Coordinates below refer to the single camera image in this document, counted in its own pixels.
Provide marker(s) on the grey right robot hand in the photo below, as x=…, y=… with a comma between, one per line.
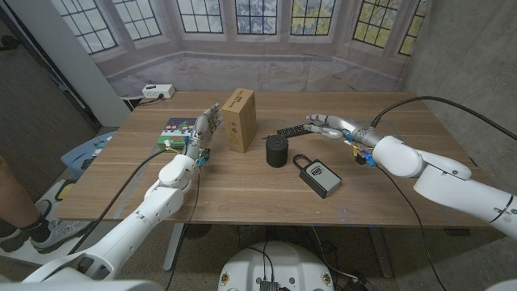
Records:
x=355, y=130

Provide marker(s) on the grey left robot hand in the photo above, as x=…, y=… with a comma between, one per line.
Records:
x=200, y=131

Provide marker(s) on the grey combination lock box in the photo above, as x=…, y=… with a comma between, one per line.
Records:
x=321, y=178

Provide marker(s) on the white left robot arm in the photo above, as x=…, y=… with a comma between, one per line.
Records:
x=149, y=210

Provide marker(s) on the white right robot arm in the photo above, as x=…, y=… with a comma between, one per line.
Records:
x=444, y=182

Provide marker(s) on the green game box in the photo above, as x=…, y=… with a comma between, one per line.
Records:
x=177, y=129

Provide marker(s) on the brown cardboard box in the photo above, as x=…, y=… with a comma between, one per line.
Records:
x=240, y=121

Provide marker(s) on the black TV remote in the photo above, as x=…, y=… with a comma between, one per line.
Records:
x=292, y=131

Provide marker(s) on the black cylindrical speaker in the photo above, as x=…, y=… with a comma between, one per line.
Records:
x=277, y=151

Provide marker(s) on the white power strip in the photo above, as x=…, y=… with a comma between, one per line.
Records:
x=158, y=91

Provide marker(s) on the printed window backdrop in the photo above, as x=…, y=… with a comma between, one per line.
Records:
x=250, y=68

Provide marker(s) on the light blue stool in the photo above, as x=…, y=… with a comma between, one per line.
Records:
x=87, y=151

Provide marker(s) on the white table leg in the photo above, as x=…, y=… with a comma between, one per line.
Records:
x=173, y=246
x=381, y=252

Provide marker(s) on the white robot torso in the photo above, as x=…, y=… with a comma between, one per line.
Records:
x=278, y=266

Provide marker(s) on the person with grey sneakers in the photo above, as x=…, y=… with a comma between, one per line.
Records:
x=16, y=194

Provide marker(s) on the white floor platform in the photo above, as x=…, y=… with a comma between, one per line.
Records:
x=24, y=256

